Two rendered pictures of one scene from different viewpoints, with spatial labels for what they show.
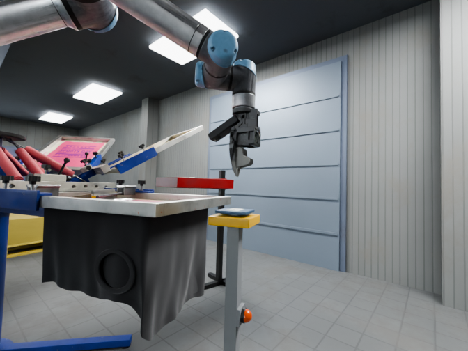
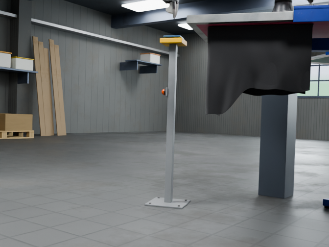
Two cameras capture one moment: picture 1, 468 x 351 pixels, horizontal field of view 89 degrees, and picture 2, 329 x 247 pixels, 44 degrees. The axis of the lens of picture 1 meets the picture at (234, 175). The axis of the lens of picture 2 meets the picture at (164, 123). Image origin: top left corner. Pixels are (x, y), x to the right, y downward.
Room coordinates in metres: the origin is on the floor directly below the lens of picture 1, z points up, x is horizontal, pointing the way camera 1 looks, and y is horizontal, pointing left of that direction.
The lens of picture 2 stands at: (3.15, -0.21, 0.52)
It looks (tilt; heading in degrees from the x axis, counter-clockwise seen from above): 1 degrees down; 176
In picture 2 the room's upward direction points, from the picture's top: 2 degrees clockwise
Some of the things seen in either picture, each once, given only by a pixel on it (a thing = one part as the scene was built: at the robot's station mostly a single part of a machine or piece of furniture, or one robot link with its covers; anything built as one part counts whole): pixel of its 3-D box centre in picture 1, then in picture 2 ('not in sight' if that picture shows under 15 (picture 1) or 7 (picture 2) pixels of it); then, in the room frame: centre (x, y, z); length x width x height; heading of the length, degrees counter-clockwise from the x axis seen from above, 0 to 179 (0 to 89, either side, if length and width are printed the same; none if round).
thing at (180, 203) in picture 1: (125, 199); (273, 29); (1.07, 0.48, 0.97); 0.79 x 0.58 x 0.04; 70
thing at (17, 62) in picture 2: not in sight; (19, 64); (-5.25, -2.56, 1.43); 0.43 x 0.35 x 0.24; 140
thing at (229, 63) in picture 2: not in sight; (258, 70); (1.24, 0.36, 0.74); 0.46 x 0.04 x 0.42; 70
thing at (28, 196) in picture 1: (17, 198); not in sight; (0.89, 0.80, 0.97); 0.30 x 0.05 x 0.07; 70
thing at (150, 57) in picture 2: not in sight; (150, 59); (-8.45, 0.13, 2.07); 0.46 x 0.38 x 0.26; 140
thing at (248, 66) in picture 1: (243, 80); not in sight; (0.75, -0.02, 1.39); 0.09 x 0.08 x 0.11; 103
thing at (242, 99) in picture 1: (244, 104); not in sight; (0.75, -0.02, 1.31); 0.08 x 0.08 x 0.05
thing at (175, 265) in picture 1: (180, 261); (216, 75); (0.96, 0.21, 0.74); 0.45 x 0.03 x 0.43; 160
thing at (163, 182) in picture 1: (195, 182); not in sight; (2.34, 0.38, 1.06); 0.61 x 0.46 x 0.12; 130
